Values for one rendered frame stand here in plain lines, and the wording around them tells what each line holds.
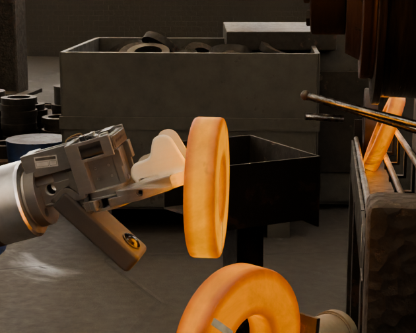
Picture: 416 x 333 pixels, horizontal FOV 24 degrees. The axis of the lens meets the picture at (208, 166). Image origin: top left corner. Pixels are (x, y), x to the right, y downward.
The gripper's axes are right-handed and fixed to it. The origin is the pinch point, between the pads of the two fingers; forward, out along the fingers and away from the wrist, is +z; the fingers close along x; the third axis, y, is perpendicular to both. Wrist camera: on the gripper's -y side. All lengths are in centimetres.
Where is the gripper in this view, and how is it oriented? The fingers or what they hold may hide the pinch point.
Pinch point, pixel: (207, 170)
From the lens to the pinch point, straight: 107.0
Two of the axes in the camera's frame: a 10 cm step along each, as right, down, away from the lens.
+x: 1.3, -2.1, 9.7
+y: -2.8, -9.4, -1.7
